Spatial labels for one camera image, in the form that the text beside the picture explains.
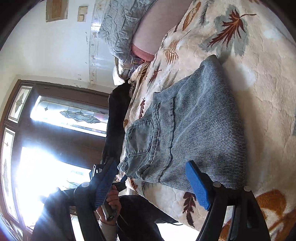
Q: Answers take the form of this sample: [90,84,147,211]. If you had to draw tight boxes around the grey denim pants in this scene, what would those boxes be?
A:
[118,55,246,192]

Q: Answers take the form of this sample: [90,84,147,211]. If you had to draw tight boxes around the person's left hand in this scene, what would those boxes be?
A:
[97,185,121,226]

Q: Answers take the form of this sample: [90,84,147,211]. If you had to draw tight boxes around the stained glass wooden door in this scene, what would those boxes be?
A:
[1,80,108,240]

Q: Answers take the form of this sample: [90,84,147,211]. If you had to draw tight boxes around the black garment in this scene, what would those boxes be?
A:
[101,82,131,164]

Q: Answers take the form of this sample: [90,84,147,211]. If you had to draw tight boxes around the grey quilted pillow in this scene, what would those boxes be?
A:
[98,0,155,80]

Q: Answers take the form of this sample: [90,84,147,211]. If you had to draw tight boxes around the leaf-patterned beige blanket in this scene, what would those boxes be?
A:
[123,1,295,240]

